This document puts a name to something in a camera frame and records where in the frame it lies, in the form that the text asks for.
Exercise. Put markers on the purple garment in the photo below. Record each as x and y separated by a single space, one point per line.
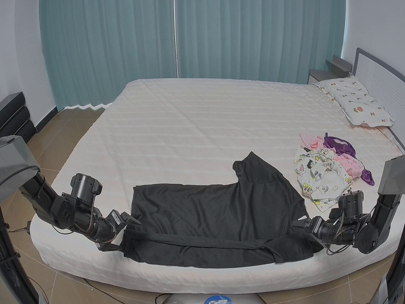
340 144

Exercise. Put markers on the white printed pillow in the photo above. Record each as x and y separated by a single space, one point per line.
357 103

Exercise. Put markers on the white printed garment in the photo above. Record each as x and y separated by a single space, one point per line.
322 176

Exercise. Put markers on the grey bedside table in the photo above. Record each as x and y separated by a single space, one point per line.
321 74

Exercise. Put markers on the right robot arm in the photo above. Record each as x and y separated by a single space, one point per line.
382 214

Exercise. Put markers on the bed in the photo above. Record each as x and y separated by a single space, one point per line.
189 122

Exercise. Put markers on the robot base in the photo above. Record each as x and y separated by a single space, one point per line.
215 299

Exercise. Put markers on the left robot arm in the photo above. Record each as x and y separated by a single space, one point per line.
41 198

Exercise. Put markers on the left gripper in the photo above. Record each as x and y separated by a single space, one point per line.
107 230

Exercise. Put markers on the black T-shirt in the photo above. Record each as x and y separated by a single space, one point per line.
215 214

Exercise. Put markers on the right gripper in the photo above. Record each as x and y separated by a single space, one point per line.
321 233

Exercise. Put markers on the pink garment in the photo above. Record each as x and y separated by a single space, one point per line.
348 165

